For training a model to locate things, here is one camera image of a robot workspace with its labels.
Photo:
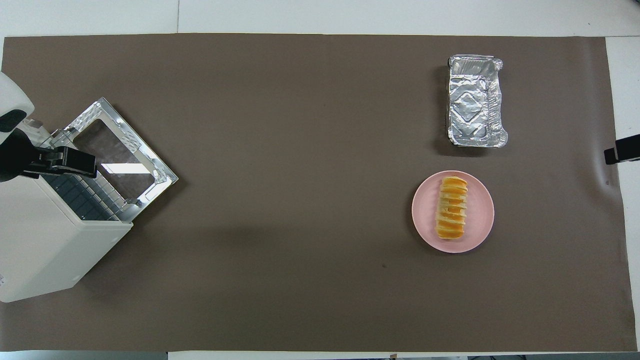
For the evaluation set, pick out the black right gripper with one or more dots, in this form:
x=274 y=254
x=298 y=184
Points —
x=630 y=149

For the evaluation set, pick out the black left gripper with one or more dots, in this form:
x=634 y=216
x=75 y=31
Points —
x=15 y=155

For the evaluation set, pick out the aluminium foil tray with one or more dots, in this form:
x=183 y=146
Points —
x=472 y=105

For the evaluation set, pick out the sliced yellow bread loaf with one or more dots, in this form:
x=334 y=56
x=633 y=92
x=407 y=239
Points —
x=452 y=210

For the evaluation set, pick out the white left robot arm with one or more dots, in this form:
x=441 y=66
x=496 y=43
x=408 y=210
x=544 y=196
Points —
x=12 y=97

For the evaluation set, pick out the metal oven rack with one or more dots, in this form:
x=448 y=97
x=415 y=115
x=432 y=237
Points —
x=85 y=197

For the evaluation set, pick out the white toaster oven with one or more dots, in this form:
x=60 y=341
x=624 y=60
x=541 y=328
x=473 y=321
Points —
x=50 y=250

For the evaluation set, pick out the pink round plate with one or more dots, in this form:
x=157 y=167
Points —
x=480 y=215

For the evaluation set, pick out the brown table mat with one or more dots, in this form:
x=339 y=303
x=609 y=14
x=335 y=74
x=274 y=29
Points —
x=300 y=175

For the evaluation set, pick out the glass oven door metal frame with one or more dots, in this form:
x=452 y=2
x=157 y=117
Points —
x=125 y=150

